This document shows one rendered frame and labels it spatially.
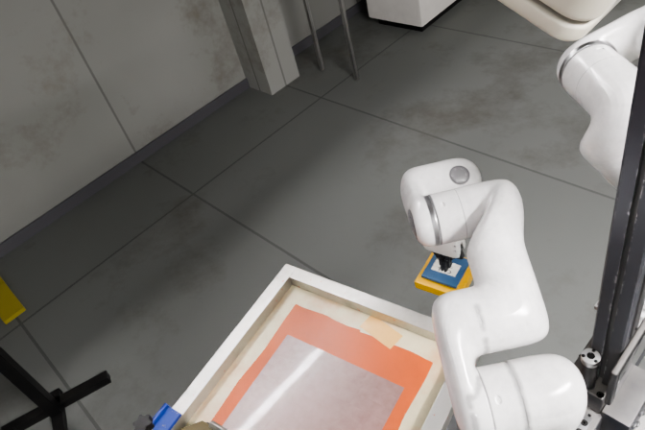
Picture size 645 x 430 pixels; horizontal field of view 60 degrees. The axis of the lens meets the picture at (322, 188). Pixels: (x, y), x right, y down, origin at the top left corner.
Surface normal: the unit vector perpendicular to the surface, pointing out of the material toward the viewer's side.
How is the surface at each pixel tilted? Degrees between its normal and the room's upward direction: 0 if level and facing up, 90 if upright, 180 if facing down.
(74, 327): 0
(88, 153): 90
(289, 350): 0
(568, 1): 93
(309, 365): 0
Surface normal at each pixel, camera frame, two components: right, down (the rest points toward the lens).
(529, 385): -0.18, -0.55
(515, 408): -0.10, -0.13
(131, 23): 0.70, 0.34
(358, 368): -0.22, -0.73
